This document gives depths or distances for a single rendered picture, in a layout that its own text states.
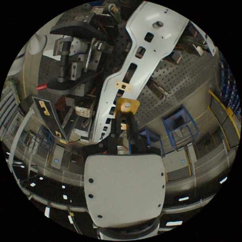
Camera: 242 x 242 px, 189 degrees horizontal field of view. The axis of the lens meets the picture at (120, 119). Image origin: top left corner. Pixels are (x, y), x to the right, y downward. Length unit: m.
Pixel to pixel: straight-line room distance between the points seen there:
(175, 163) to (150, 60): 7.90
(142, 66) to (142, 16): 0.25
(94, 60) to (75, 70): 0.19
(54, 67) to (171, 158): 8.14
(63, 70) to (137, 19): 0.33
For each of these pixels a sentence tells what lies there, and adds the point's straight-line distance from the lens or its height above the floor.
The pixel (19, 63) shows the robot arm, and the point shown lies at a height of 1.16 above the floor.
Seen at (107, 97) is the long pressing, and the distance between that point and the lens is 0.39.
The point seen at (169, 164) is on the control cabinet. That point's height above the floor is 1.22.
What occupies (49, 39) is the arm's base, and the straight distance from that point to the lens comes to 0.58.
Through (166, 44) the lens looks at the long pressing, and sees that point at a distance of 0.39.
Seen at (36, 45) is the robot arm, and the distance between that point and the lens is 0.52.
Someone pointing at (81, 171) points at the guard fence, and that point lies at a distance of 7.92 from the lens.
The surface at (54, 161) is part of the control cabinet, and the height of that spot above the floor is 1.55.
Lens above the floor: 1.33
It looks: 41 degrees down
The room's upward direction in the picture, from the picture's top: 180 degrees counter-clockwise
